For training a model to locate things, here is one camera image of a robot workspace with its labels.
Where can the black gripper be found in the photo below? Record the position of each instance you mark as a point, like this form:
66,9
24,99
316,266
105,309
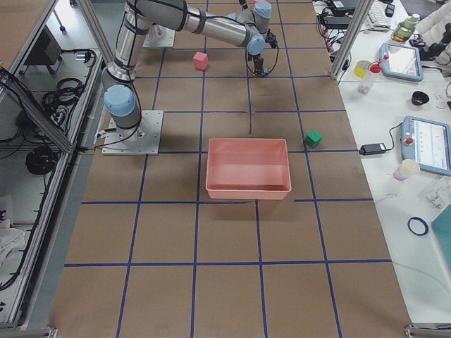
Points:
258,58

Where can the pink cube centre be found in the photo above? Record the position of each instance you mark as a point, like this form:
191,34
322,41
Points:
200,60

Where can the green cube near bin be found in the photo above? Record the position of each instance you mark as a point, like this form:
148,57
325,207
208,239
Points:
313,138

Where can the pink plastic bin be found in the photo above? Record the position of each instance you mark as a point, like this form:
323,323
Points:
248,168

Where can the yellow tape roll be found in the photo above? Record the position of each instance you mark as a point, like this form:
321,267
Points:
361,68

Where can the red cap squeeze bottle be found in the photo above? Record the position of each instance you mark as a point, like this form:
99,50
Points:
372,73

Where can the black power adapter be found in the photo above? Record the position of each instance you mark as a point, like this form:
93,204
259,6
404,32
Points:
372,149

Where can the teach pendant far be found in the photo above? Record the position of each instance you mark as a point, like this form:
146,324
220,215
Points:
401,62

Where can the teach pendant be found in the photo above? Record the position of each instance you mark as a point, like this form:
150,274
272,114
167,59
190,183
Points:
427,142
401,62

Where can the teach pendant near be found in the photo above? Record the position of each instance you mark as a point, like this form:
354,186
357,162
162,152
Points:
427,142

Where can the aluminium frame post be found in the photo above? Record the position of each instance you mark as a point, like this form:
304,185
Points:
356,23

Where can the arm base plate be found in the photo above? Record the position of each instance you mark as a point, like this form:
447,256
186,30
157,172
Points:
159,37
144,140

